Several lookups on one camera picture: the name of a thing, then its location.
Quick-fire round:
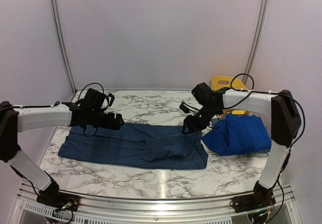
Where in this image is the aluminium table front rail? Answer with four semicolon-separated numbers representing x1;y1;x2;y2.
9;185;303;223

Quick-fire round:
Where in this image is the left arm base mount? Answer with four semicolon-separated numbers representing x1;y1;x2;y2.
36;192;81;212

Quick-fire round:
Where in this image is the blue pleated skirt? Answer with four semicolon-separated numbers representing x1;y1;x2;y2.
202;114;272;156

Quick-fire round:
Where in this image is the right aluminium wall profile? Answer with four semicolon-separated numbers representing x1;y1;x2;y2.
244;0;269;74

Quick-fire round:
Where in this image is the aluminium wall profile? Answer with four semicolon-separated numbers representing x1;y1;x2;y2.
50;0;77;94
244;0;269;74

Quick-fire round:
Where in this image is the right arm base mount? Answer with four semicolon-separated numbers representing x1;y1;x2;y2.
229;193;276;213

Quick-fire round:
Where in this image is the blue checked folded shirt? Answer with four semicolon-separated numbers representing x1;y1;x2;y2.
210;118;226;129

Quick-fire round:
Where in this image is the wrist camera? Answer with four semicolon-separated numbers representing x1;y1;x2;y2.
191;82;212;106
80;88;115;112

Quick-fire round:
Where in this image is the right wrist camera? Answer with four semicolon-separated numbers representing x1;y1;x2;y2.
191;82;212;106

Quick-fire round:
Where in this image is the left aluminium wall profile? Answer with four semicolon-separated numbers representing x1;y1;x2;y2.
50;0;77;94

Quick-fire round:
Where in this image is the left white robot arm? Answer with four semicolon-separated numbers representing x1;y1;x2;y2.
1;82;124;206

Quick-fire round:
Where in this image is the grey-blue garment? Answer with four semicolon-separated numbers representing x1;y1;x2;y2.
58;123;208;170

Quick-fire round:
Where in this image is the yellow plastic basket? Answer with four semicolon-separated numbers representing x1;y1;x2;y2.
211;76;250;118

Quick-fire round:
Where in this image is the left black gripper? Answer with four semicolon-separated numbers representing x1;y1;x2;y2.
88;110;124;130

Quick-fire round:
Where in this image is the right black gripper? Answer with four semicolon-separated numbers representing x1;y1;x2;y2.
182;104;220;135

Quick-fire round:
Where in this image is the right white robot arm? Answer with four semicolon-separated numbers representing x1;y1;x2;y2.
182;83;306;208

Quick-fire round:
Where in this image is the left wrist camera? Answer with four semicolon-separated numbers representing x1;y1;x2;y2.
80;88;115;112

